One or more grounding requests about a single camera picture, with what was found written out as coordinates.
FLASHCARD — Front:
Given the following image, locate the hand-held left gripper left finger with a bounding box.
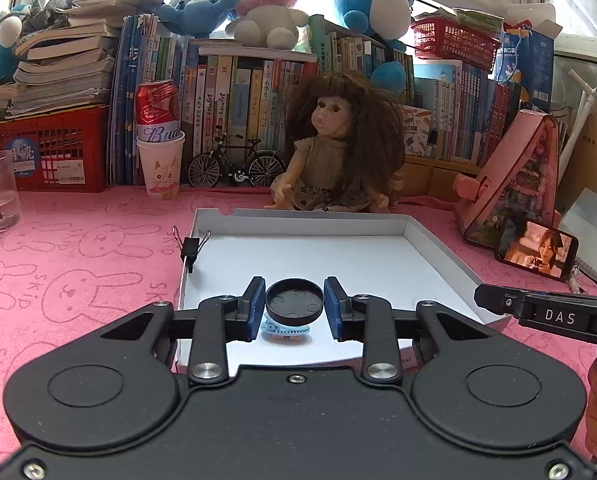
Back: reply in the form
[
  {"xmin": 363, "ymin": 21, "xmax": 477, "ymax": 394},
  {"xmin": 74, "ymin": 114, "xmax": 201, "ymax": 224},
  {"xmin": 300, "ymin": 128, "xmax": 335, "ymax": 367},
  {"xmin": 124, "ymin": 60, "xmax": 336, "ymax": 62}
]
[{"xmin": 96, "ymin": 276, "xmax": 268, "ymax": 386}]

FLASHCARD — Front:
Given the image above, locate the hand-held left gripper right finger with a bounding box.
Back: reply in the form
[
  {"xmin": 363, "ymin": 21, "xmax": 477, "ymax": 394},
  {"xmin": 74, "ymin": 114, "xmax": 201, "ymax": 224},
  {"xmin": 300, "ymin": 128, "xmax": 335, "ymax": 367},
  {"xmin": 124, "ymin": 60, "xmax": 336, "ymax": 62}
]
[{"xmin": 323, "ymin": 276, "xmax": 494, "ymax": 386}]

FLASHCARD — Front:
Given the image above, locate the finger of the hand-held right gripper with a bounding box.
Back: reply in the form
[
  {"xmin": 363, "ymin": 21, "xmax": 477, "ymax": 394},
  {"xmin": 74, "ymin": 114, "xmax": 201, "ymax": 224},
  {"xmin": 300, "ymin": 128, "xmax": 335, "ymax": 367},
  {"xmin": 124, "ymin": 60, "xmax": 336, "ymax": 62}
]
[{"xmin": 473, "ymin": 284, "xmax": 528, "ymax": 318}]

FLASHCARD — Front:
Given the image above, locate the light blue hair clip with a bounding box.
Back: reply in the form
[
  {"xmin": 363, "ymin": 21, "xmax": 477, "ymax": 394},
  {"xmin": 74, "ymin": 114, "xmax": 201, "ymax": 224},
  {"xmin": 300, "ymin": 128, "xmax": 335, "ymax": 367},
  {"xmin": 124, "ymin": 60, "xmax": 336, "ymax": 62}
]
[{"xmin": 259, "ymin": 317, "xmax": 312, "ymax": 342}]

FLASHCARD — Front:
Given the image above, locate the black shallow round lid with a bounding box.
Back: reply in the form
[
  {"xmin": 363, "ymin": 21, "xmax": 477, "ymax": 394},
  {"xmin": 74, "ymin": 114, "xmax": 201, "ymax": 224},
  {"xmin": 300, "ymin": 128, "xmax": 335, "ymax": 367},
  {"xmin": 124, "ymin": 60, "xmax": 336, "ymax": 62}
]
[{"xmin": 266, "ymin": 277, "xmax": 325, "ymax": 325}]

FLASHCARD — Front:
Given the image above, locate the white cardboard box tray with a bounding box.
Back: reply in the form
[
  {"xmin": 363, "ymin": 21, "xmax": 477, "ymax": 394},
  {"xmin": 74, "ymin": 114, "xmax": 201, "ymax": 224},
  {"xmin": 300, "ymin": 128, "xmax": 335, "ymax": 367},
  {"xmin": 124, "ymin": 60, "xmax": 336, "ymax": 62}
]
[{"xmin": 175, "ymin": 208, "xmax": 503, "ymax": 370}]

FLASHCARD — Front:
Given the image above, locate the black smartphone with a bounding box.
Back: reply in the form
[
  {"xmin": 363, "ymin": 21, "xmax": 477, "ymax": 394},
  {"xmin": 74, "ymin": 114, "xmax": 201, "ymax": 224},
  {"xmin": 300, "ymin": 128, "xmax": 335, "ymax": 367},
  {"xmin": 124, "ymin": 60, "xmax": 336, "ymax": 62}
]
[{"xmin": 495, "ymin": 216, "xmax": 580, "ymax": 282}]

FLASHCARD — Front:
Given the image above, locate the translucent plastic folder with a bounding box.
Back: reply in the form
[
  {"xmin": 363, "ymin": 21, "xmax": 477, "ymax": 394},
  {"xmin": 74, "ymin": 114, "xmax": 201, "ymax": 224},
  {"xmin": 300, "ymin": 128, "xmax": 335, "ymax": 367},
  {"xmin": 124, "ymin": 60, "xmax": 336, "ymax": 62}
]
[{"xmin": 559, "ymin": 187, "xmax": 597, "ymax": 297}]

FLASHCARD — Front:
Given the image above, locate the black binder clip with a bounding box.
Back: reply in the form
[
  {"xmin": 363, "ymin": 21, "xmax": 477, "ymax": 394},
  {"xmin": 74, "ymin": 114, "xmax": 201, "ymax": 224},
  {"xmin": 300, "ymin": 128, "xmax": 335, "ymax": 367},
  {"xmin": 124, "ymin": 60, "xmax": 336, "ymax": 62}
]
[{"xmin": 171, "ymin": 227, "xmax": 213, "ymax": 274}]

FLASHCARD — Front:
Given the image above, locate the pink triangular toy house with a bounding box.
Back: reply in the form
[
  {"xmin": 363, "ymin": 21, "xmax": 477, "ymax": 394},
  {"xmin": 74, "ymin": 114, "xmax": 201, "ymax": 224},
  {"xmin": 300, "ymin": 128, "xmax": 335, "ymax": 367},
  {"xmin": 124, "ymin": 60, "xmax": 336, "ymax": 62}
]
[{"xmin": 452, "ymin": 109, "xmax": 562, "ymax": 249}]

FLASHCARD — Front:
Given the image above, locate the wooden drawer organizer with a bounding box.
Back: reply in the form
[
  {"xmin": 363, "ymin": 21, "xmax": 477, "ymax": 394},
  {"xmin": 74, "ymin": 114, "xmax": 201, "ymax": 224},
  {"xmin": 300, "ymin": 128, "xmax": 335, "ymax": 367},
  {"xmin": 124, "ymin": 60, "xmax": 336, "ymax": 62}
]
[{"xmin": 401, "ymin": 155, "xmax": 485, "ymax": 199}]

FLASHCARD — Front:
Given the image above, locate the black model bicycle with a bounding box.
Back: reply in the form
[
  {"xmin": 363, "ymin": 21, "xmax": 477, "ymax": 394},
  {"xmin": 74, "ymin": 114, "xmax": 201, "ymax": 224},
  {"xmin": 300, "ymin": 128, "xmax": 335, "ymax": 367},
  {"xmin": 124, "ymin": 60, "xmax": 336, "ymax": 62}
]
[{"xmin": 187, "ymin": 135, "xmax": 287, "ymax": 189}]

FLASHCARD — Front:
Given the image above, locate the brown cardboard box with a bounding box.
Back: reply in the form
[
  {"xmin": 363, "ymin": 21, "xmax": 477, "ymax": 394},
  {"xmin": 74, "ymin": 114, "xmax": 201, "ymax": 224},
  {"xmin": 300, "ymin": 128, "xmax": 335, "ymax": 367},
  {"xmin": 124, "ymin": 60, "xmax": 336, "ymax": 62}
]
[{"xmin": 559, "ymin": 117, "xmax": 597, "ymax": 212}]

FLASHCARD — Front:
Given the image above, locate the brown-haired doll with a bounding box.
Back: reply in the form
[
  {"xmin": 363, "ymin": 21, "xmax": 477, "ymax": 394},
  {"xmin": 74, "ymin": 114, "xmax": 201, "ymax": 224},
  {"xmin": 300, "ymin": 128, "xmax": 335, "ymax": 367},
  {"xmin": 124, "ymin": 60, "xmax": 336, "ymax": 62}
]
[{"xmin": 263, "ymin": 72, "xmax": 407, "ymax": 214}]

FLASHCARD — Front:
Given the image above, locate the white cat print paper cup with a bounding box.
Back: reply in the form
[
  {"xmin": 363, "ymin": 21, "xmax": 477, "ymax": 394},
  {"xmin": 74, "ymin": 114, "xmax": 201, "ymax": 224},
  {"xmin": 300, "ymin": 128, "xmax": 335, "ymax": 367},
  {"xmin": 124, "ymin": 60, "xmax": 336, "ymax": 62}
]
[{"xmin": 136, "ymin": 131, "xmax": 186, "ymax": 200}]

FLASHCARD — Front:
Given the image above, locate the pink rabbit print tablecloth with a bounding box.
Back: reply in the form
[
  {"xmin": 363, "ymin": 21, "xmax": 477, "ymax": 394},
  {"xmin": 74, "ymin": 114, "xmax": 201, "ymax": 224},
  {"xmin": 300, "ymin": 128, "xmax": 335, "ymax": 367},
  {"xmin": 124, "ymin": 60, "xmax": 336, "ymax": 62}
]
[{"xmin": 0, "ymin": 182, "xmax": 597, "ymax": 472}]

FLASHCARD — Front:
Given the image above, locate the white pencil print box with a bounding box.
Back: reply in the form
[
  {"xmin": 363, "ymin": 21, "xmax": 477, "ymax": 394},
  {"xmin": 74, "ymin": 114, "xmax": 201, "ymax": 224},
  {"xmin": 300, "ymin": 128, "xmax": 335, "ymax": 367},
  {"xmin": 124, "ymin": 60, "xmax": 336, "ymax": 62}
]
[{"xmin": 393, "ymin": 104, "xmax": 440, "ymax": 159}]

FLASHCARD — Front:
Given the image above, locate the row of upright picture books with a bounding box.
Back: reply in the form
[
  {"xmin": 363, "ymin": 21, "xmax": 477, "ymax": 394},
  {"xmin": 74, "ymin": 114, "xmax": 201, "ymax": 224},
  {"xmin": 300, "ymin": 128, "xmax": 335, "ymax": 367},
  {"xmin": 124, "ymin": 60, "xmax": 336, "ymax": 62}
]
[{"xmin": 181, "ymin": 40, "xmax": 320, "ymax": 163}]

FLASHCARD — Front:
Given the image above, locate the red beer can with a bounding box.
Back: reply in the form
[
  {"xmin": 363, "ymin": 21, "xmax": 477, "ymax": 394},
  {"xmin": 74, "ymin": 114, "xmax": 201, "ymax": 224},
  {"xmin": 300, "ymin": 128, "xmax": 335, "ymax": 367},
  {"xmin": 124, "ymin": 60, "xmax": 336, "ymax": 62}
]
[{"xmin": 135, "ymin": 79, "xmax": 182, "ymax": 144}]

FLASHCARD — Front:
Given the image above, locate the row of thin blue booklets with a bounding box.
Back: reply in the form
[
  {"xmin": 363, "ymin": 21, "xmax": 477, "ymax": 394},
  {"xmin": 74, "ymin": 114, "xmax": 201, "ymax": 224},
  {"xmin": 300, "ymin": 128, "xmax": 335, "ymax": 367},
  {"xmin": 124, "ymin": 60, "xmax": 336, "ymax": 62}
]
[{"xmin": 107, "ymin": 12, "xmax": 187, "ymax": 186}]

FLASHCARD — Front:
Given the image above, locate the blue cardboard box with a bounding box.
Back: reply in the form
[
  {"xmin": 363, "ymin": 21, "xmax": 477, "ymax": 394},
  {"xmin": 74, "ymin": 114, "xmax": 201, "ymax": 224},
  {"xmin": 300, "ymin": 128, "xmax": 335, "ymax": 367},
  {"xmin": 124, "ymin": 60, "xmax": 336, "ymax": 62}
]
[{"xmin": 493, "ymin": 18, "xmax": 562, "ymax": 114}]

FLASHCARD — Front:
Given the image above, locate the red plastic crate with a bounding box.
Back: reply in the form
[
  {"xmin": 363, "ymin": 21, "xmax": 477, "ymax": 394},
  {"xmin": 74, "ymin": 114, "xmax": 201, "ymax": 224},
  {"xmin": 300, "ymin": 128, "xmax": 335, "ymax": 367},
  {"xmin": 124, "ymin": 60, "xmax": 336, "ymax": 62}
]
[{"xmin": 0, "ymin": 104, "xmax": 110, "ymax": 194}]

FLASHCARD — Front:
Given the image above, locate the red plastic basket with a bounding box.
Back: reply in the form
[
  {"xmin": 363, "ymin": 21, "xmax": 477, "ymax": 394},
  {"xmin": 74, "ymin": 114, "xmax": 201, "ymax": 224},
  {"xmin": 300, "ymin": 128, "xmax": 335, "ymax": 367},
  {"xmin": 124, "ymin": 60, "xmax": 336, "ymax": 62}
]
[{"xmin": 411, "ymin": 16, "xmax": 502, "ymax": 74}]

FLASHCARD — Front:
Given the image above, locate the row of slanted teal books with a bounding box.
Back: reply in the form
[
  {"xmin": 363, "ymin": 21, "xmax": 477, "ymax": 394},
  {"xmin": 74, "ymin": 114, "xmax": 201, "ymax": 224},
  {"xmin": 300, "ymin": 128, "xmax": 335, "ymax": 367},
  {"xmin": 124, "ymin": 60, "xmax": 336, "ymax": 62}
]
[{"xmin": 306, "ymin": 14, "xmax": 417, "ymax": 107}]

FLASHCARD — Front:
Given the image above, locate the green and white paper booklet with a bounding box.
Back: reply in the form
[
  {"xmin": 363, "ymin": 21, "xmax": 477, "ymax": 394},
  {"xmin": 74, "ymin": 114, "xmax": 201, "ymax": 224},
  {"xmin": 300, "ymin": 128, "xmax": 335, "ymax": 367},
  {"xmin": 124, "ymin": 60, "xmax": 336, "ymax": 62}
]
[{"xmin": 430, "ymin": 6, "xmax": 505, "ymax": 36}]

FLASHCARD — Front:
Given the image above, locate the light blue bear plush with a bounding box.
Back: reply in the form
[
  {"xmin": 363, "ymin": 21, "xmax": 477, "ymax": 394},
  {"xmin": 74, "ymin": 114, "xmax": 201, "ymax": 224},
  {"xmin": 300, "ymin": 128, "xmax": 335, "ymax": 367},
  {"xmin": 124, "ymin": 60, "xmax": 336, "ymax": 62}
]
[{"xmin": 153, "ymin": 0, "xmax": 242, "ymax": 39}]

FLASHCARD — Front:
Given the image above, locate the stack of worn books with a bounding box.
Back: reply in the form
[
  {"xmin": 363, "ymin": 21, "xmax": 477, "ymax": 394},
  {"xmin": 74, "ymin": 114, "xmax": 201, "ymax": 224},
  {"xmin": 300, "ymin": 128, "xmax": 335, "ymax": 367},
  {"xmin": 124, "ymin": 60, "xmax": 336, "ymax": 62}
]
[{"xmin": 8, "ymin": 0, "xmax": 166, "ymax": 121}]

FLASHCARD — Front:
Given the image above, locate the big blue round plush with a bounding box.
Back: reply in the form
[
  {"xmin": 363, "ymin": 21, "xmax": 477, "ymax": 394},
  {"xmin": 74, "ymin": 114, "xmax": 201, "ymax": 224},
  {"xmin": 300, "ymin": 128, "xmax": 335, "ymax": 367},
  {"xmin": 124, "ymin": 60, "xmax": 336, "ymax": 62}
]
[{"xmin": 333, "ymin": 0, "xmax": 414, "ymax": 94}]

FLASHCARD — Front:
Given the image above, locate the blue and white plush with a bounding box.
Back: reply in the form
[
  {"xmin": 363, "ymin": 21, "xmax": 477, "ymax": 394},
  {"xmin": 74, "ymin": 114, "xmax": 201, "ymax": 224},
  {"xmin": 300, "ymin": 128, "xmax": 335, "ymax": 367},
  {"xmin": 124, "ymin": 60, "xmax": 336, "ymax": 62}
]
[{"xmin": 0, "ymin": 4, "xmax": 32, "ymax": 84}]

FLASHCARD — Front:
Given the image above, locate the grey plush toy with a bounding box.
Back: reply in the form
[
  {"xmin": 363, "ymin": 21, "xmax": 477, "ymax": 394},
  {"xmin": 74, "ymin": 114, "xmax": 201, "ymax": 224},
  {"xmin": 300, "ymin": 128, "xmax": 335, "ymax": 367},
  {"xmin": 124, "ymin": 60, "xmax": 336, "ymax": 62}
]
[{"xmin": 25, "ymin": 0, "xmax": 87, "ymax": 31}]

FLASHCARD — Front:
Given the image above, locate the white charging cable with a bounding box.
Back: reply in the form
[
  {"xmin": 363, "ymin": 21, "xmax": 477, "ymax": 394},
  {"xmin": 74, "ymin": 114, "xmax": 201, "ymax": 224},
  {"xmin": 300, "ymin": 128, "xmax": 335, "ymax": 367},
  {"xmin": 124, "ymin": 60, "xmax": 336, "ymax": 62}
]
[{"xmin": 569, "ymin": 265, "xmax": 597, "ymax": 297}]

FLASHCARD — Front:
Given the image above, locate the white plastic pipe frame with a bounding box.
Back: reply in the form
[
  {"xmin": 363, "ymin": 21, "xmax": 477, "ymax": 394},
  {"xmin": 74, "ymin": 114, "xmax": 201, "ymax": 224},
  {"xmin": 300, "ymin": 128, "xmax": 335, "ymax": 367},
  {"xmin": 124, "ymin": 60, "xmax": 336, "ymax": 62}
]
[{"xmin": 559, "ymin": 69, "xmax": 597, "ymax": 162}]

